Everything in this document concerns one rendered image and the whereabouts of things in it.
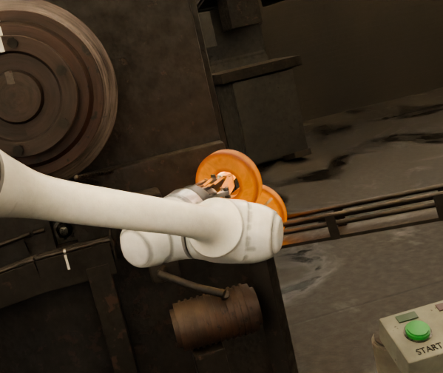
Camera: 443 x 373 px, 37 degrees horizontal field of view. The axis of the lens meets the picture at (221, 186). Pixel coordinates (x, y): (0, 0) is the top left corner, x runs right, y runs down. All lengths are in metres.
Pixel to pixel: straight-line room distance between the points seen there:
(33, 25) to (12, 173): 0.83
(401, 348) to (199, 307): 0.65
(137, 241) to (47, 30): 0.67
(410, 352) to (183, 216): 0.43
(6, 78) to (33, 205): 0.72
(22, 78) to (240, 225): 0.71
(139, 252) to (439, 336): 0.52
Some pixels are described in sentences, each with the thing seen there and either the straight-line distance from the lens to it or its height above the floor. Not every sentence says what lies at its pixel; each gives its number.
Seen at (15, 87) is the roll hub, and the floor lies 1.14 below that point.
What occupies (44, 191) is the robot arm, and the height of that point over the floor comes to 0.99.
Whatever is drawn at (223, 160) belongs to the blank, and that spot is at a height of 0.88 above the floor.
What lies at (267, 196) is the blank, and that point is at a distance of 1.58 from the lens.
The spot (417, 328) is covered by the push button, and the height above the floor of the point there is 0.61.
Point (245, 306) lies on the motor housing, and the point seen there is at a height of 0.50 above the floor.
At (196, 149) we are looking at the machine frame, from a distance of 1.79.
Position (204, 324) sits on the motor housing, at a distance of 1.63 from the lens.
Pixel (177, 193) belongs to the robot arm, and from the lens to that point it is 1.28.
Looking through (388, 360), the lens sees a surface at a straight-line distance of 1.31.
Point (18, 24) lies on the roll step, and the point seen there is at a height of 1.27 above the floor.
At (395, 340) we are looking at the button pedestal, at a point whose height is 0.60.
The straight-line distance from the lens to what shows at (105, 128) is 1.66.
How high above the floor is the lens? 1.13
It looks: 12 degrees down
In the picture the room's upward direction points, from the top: 13 degrees counter-clockwise
